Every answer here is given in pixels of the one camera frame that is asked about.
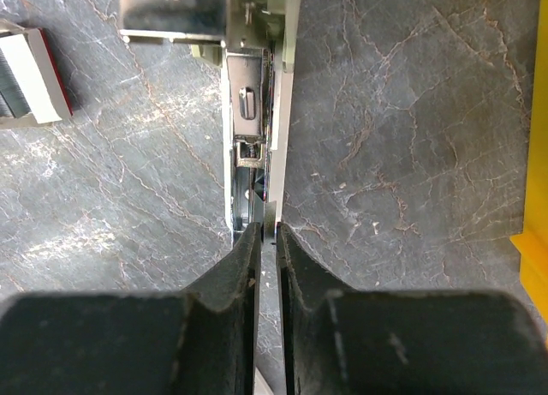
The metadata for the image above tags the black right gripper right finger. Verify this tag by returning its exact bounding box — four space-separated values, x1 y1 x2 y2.
277 224 547 394

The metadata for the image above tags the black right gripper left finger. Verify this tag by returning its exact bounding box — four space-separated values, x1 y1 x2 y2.
1 224 262 394

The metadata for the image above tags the red white staple box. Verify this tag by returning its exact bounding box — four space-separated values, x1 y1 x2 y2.
1 19 73 129

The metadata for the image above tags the green white stapler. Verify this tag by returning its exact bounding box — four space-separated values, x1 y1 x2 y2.
119 0 301 239

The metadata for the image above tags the silver staple strip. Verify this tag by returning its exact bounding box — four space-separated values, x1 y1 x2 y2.
263 201 277 244

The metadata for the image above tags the yellow plastic tray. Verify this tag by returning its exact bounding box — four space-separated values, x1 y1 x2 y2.
510 0 548 320

